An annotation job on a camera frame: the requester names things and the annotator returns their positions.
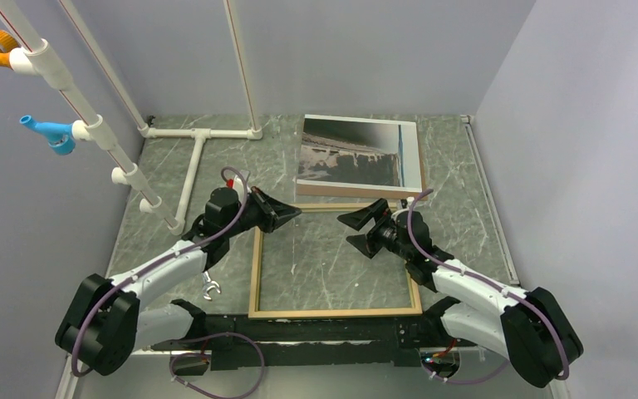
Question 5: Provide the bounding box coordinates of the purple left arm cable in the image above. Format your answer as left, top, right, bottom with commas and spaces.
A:
71, 166, 266, 399

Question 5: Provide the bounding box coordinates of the light wooden picture frame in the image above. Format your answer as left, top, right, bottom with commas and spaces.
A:
248, 228, 423, 320

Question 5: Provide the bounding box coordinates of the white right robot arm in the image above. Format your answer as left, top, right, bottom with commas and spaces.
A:
337, 199, 584, 388

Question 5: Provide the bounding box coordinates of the silver open-end wrench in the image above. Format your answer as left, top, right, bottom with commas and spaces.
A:
202, 271, 221, 301

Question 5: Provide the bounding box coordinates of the landscape photo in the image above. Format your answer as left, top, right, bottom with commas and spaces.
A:
296, 114, 425, 200

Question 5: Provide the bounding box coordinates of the blue pipe fitting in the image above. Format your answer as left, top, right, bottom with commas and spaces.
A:
19, 115, 76, 155

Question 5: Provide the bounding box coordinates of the white PVC pipe stand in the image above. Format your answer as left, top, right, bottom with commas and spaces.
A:
0, 1, 263, 235

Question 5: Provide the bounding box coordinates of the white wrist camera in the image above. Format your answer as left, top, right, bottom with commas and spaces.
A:
391, 196, 415, 219
226, 176, 251, 202

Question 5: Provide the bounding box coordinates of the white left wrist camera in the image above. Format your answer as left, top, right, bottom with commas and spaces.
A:
226, 176, 251, 202

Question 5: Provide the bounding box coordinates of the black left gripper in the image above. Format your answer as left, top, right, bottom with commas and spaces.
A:
224, 186, 302, 239

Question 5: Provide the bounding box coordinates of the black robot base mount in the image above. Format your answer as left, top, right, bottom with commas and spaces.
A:
152, 315, 472, 371

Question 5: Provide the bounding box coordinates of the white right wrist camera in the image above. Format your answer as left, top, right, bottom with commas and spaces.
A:
391, 196, 415, 219

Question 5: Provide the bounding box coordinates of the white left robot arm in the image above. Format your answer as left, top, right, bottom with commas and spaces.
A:
55, 186, 302, 377

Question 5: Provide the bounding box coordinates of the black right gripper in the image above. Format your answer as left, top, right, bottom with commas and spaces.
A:
337, 199, 412, 261

